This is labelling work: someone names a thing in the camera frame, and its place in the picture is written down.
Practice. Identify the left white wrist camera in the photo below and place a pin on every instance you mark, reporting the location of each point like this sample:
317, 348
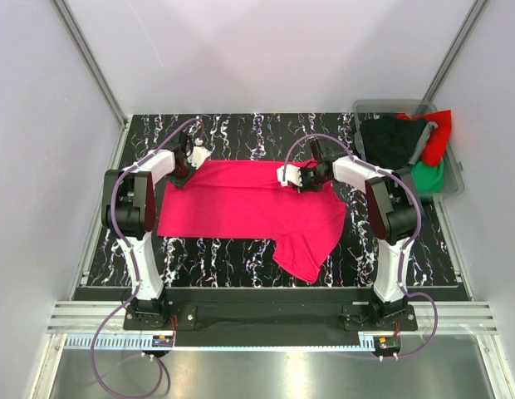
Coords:
199, 154

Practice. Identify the clear plastic bin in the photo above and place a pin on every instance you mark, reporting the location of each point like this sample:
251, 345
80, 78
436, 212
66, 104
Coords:
374, 109

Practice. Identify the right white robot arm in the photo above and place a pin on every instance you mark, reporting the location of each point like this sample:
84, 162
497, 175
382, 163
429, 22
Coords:
394, 215

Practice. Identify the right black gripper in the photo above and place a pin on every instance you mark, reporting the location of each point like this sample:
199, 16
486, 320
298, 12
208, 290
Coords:
305, 188

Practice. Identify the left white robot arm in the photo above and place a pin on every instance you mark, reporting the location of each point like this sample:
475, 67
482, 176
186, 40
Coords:
128, 211

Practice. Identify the black t shirt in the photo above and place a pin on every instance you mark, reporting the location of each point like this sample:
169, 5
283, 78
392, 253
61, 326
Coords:
381, 141

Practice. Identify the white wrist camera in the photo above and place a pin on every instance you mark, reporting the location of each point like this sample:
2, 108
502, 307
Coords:
289, 175
199, 154

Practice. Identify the grey t shirt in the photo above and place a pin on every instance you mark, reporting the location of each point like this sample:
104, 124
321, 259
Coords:
414, 138

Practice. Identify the green t shirt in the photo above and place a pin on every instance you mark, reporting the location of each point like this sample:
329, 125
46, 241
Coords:
428, 179

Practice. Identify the white cable duct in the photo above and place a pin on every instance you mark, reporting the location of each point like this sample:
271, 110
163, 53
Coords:
110, 341

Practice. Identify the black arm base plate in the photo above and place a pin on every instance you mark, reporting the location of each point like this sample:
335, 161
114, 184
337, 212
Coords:
350, 317

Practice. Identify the red t shirt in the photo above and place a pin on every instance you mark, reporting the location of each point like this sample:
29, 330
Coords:
435, 148

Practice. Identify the aluminium frame rail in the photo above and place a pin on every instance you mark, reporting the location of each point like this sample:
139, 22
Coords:
452, 317

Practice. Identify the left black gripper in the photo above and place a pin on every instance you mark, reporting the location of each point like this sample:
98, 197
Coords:
179, 184

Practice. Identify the pink t shirt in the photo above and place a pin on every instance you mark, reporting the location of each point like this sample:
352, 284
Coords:
243, 199

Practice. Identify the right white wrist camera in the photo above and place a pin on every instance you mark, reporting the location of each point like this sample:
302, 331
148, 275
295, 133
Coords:
289, 175

